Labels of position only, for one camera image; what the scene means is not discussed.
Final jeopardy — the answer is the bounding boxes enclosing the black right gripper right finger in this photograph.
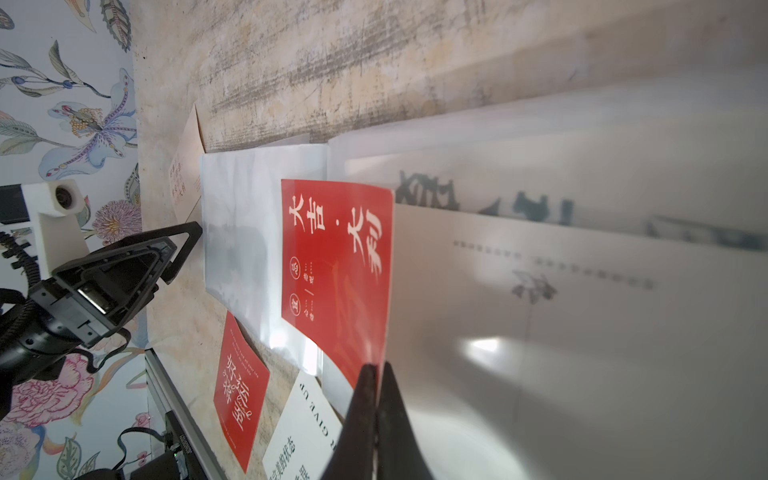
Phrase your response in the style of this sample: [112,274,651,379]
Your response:
[376,362,433,480]

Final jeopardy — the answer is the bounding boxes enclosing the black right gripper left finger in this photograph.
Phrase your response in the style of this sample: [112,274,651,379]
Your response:
[321,364,378,480]

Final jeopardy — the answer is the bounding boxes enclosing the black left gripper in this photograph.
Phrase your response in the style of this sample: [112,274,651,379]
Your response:
[1,221,203,384]

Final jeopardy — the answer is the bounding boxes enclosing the red card gold characters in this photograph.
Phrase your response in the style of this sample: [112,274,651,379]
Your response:
[281,179,394,385]

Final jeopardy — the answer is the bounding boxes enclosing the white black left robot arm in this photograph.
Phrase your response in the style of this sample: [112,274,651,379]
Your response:
[1,222,203,387]

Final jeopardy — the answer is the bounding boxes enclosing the white card black text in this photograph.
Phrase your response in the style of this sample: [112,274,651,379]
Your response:
[262,371,342,480]

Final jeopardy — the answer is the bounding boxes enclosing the dark green card in album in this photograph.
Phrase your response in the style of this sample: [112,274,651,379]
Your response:
[394,170,767,252]

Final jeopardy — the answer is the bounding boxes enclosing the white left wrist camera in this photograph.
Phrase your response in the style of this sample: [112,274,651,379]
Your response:
[21,180,89,279]

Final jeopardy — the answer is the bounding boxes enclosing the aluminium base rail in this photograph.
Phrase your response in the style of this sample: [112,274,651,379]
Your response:
[145,349,227,480]

